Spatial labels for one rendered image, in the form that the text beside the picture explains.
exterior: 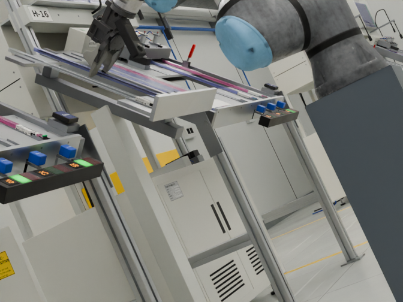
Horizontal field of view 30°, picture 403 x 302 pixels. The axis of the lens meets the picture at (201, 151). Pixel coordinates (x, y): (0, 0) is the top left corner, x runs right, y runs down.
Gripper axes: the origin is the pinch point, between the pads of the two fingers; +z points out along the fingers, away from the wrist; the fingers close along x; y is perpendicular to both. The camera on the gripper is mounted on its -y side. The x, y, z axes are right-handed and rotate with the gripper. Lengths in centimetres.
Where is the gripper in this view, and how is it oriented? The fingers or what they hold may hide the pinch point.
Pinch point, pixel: (99, 74)
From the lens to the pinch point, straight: 213.8
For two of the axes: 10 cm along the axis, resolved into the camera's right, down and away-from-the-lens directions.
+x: -4.4, 1.3, -8.9
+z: -4.7, 8.1, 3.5
